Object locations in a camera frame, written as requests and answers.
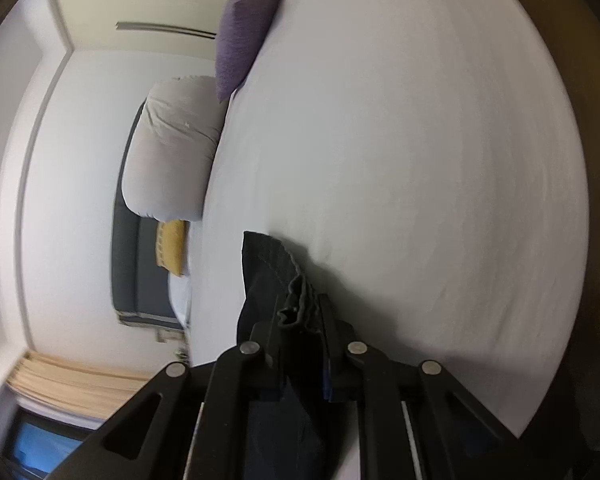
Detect dark grey padded headboard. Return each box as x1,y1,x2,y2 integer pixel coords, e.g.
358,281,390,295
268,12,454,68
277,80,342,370
110,96,186,328

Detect white pillow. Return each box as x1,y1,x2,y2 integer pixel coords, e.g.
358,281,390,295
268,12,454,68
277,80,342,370
168,273,193,328

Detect rolled grey duvet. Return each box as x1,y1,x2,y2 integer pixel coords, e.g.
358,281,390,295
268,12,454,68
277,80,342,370
121,76,227,222

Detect beige curtain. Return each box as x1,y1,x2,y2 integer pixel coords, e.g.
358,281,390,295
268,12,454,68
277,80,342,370
6,351,152,420

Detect yellow cushion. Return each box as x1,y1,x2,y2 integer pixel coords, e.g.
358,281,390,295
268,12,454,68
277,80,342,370
155,220,186,276

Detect white bed sheet mattress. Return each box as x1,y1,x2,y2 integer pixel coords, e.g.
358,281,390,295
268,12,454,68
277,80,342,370
192,0,588,438

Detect purple cushion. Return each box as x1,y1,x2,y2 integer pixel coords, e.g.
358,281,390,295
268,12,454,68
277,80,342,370
215,0,279,102

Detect black denim pants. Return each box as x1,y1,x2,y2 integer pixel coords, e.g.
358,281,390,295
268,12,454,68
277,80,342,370
236,231,349,479

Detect cream wardrobe with black handles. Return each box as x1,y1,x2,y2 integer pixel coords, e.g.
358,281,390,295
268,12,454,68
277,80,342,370
57,0,226,60

